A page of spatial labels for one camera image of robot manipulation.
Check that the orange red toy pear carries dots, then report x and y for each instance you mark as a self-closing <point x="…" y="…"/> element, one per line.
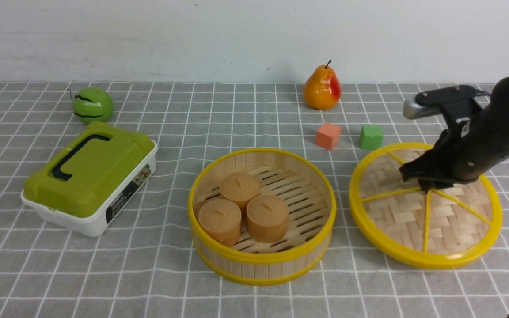
<point x="322" y="90"/>

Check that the orange foam cube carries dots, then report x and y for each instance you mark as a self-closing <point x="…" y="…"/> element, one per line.
<point x="327" y="136"/>

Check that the brown steamed bun front right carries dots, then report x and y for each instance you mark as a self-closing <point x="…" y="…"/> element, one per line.
<point x="267" y="218"/>

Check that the green foam cube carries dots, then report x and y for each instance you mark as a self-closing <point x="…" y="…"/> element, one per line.
<point x="371" y="137"/>

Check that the brown steamed bun front left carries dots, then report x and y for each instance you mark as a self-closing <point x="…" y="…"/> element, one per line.
<point x="222" y="221"/>

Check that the yellow rimmed bamboo steamer basket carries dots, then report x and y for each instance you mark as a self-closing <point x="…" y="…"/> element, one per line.
<point x="312" y="211"/>

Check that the green lidded white storage box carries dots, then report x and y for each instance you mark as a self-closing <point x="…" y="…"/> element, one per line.
<point x="86" y="185"/>

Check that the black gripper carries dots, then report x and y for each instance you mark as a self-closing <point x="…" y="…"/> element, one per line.
<point x="432" y="169"/>

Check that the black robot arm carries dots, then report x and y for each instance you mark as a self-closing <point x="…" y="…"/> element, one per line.
<point x="475" y="140"/>

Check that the yellow rimmed woven steamer lid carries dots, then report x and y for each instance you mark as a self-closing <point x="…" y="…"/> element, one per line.
<point x="438" y="229"/>

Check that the green striped melon toy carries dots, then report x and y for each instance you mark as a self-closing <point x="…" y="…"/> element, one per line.
<point x="92" y="104"/>

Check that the brown steamed bun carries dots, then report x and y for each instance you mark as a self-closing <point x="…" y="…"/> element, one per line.
<point x="222" y="221"/>
<point x="240" y="188"/>
<point x="267" y="218"/>

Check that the brown steamed bun back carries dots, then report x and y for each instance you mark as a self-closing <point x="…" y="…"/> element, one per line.
<point x="240" y="188"/>

